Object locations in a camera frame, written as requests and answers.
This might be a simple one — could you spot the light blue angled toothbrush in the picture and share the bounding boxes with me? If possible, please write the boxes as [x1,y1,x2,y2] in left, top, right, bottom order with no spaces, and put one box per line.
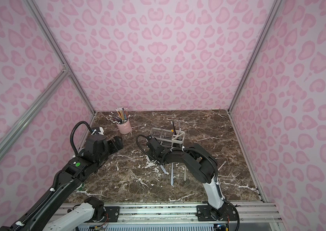
[160,166,169,175]

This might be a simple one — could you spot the cream toothbrush holder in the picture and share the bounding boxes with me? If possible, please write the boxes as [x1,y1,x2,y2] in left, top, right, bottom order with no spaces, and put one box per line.
[149,128,185,148]

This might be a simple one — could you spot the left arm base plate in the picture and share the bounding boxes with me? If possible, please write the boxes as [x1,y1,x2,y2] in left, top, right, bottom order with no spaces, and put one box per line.
[91,207,120,223]

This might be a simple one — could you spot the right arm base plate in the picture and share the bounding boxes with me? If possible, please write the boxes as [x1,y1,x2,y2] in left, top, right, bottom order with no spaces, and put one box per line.
[196,203,239,222]

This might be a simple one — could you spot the bundle of coloured pencils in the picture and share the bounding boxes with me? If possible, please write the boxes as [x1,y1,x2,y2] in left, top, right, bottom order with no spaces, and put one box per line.
[109,107,129,125]

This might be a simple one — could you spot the aluminium front rail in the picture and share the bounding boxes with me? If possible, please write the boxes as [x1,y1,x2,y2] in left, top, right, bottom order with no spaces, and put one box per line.
[50,202,286,231]

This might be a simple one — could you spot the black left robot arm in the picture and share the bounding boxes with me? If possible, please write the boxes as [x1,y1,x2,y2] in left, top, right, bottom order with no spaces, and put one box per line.
[0,121,123,231]

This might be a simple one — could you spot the pink metal pencil bucket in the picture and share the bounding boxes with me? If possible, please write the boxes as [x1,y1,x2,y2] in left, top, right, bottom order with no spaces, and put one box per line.
[117,120,132,134]

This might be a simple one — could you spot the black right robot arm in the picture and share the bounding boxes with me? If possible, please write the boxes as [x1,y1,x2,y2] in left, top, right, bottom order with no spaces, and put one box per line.
[136,134,240,222]

